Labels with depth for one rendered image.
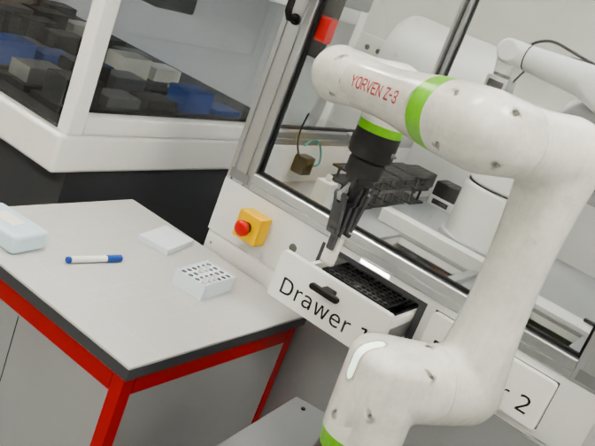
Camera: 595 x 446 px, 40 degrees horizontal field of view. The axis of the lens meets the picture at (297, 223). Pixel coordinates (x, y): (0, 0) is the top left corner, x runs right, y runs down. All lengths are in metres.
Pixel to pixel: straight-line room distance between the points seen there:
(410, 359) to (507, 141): 0.35
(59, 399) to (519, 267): 0.89
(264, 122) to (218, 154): 0.60
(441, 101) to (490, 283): 0.30
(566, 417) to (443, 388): 0.51
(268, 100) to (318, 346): 0.60
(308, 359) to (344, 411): 0.72
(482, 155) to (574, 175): 0.17
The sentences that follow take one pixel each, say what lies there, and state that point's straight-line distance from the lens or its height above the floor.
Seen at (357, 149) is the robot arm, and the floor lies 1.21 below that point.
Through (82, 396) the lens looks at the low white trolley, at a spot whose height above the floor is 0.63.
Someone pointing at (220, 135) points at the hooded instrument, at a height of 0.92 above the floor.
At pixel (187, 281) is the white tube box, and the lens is 1.79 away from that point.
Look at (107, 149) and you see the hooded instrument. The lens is 2.21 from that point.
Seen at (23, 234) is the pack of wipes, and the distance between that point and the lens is 1.74.
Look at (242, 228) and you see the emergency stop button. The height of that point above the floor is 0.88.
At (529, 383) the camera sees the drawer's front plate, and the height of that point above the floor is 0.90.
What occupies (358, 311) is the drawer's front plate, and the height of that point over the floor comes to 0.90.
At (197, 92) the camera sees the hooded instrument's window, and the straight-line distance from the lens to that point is 2.40.
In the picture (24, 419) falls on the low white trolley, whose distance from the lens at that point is 1.74.
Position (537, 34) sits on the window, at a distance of 1.71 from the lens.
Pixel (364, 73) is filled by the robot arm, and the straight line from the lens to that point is 1.38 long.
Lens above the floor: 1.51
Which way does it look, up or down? 17 degrees down
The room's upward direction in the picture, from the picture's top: 21 degrees clockwise
